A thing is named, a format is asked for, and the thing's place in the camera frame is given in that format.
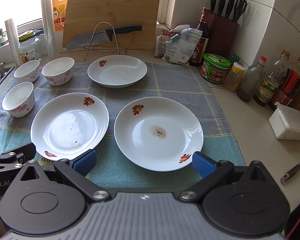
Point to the grey blue checked dish mat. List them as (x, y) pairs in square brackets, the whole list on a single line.
[(113, 171)]

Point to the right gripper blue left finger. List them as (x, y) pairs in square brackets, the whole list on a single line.
[(84, 163)]

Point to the black handled kitchen knife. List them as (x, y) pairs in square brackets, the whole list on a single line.
[(101, 36)]

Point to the green lid sauce jar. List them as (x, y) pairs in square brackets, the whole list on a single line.
[(214, 68)]

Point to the orange cooking wine jug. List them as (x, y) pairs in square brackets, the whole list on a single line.
[(58, 10)]

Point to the white plastic container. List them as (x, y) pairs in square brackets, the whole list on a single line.
[(285, 122)]

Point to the white salt bag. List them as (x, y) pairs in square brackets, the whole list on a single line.
[(181, 46)]

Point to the glass jar green lid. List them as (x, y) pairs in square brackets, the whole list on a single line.
[(30, 47)]

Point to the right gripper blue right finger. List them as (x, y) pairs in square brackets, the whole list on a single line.
[(202, 164)]

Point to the dark red knife block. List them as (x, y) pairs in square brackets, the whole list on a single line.
[(222, 33)]

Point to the utensil with brown handle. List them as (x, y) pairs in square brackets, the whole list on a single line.
[(290, 174)]

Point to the oil bottle gold cap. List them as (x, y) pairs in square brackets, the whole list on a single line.
[(272, 82)]

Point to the dark vinegar bottle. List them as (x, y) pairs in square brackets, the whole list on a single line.
[(198, 53)]

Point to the floral bowl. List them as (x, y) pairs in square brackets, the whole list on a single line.
[(58, 71), (28, 71), (19, 101)]

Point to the yellow lid spice jar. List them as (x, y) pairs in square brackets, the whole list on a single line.
[(234, 77)]

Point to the green cap small bottle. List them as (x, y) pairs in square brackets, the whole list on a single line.
[(233, 58)]

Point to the white plate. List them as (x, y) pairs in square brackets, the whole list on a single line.
[(69, 125), (158, 134), (117, 71)]

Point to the red cap clear bottle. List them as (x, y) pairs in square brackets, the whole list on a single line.
[(252, 80)]

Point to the bamboo cutting board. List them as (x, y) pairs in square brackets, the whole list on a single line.
[(84, 16)]

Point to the plastic wrap roll right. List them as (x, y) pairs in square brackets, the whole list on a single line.
[(49, 29)]

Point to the black scissors in block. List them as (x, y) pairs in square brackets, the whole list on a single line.
[(239, 9)]

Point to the white plate back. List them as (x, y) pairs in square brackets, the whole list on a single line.
[(117, 71)]

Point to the orange white food bag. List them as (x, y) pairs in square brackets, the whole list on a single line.
[(165, 34)]

